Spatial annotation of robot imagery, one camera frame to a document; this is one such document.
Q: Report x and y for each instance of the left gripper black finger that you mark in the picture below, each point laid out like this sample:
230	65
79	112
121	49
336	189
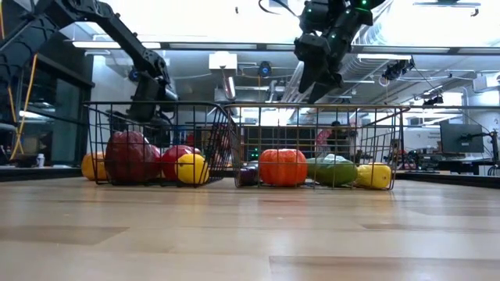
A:
140	111

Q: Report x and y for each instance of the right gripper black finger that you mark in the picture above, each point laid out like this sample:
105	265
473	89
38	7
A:
306	76
324	87

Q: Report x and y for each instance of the red apple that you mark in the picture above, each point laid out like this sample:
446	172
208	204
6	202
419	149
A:
173	158
131	158

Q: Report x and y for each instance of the yellow lemon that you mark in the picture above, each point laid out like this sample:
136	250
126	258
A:
191	169

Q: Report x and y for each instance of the green cucumber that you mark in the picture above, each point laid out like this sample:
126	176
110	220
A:
332	171

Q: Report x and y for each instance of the orange pumpkin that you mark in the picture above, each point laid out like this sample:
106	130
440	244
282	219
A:
283	168

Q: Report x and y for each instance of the yellow corn cob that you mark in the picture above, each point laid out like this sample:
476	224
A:
375	176

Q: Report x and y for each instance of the purple eggplant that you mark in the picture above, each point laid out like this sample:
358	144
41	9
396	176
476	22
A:
250	175

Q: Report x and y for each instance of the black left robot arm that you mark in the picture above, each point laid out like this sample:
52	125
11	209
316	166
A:
117	31

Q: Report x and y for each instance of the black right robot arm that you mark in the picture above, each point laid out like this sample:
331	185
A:
347	27

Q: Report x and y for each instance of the black round ceiling device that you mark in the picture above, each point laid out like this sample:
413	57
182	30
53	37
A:
265	69
133	75

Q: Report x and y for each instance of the person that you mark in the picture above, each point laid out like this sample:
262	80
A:
338	140

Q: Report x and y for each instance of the black ceiling spotlight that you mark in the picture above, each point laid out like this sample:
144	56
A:
394	70
433	100

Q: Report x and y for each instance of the white ceiling box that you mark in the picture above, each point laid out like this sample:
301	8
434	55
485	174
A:
222	61

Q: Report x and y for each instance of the silver hanging lamp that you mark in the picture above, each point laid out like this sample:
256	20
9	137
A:
230	87

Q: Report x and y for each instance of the orange fruit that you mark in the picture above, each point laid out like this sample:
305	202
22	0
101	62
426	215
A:
91	168

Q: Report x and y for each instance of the long ceiling light bar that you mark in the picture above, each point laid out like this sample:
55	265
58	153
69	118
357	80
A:
97	45

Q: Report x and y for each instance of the black device green lights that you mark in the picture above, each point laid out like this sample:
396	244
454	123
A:
254	156

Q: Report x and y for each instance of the small white bottle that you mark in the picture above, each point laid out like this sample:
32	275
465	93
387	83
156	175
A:
40	161

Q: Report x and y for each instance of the ceiling track fixture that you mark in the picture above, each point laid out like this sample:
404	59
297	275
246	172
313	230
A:
445	4

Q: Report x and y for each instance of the dark desk monitor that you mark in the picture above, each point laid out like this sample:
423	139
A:
461	138

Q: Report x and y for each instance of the black metal table frame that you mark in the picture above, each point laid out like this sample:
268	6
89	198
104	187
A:
39	175

